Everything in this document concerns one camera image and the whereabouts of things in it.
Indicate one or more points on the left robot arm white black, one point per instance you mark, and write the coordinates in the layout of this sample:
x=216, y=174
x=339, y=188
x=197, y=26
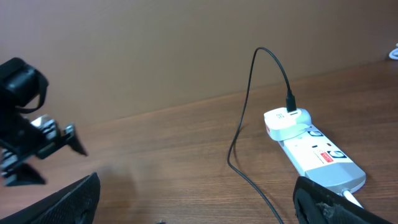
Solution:
x=23, y=91

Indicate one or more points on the white charger adapter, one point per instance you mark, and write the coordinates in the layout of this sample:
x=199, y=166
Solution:
x=282, y=125

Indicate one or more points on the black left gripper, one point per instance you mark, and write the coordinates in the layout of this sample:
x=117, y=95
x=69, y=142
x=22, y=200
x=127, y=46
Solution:
x=40, y=138

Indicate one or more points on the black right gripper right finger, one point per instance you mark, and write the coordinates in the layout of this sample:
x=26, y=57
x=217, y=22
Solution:
x=315, y=204

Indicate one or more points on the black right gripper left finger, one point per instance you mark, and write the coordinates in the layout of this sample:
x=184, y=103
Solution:
x=74, y=204

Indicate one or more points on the white power strip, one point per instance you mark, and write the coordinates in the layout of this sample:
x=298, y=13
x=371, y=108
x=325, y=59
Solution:
x=317, y=158

